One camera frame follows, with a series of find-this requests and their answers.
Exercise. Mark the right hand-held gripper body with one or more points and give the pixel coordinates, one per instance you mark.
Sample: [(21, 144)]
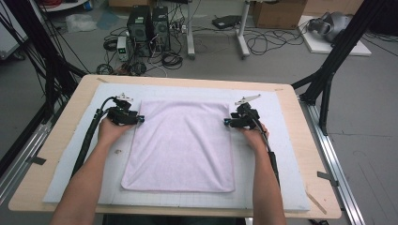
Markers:
[(245, 117)]

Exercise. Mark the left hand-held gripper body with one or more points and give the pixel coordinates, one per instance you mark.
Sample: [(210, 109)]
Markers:
[(122, 114)]

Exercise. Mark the lilac printed towel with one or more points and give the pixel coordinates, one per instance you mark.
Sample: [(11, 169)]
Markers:
[(181, 146)]

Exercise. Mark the person's left hand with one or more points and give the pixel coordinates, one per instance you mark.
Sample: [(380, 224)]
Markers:
[(112, 132)]

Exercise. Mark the person's right hand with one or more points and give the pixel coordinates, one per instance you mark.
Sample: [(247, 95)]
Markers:
[(256, 139)]

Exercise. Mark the white gridded foam mat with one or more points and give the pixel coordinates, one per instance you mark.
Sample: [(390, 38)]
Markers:
[(187, 92)]

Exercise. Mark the light wooden table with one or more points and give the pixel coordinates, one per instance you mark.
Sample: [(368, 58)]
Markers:
[(297, 125)]

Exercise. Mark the white bench power supply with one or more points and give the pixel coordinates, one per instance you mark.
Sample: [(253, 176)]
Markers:
[(122, 48)]

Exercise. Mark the white desk leg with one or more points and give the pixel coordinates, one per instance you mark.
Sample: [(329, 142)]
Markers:
[(242, 37), (190, 37)]

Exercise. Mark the wide black computer tower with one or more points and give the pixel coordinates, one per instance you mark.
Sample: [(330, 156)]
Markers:
[(139, 31)]

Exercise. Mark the narrow black computer tower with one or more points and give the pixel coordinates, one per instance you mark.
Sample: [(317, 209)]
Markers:
[(161, 28)]

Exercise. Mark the teal floor sheet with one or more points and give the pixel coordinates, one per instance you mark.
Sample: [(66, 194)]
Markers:
[(108, 20)]

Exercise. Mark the black tape strip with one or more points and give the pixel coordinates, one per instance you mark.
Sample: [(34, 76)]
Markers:
[(37, 160)]

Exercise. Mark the flat black device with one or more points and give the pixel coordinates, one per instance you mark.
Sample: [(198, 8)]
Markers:
[(226, 21)]

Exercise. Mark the clear plastic bag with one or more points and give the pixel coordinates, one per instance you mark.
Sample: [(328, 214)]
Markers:
[(79, 22)]

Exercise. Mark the grey tape strip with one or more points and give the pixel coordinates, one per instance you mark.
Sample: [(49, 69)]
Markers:
[(327, 177)]

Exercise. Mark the white floor board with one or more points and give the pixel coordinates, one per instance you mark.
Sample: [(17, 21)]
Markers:
[(319, 47)]

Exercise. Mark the person's dark pants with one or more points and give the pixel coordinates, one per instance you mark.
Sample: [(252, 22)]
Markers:
[(175, 221)]

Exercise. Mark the brown cardboard box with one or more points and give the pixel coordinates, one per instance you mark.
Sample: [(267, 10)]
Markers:
[(278, 14)]

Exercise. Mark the grey headset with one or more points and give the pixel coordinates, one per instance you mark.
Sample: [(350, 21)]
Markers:
[(331, 25)]

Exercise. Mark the white cabinet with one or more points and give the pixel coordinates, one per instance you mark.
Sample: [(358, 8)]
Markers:
[(9, 37)]

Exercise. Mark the black metal frame stand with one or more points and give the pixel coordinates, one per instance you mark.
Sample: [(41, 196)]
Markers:
[(338, 53), (47, 62)]

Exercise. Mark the aluminium rail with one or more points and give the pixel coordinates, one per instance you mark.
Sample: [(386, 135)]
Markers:
[(334, 162), (22, 159)]

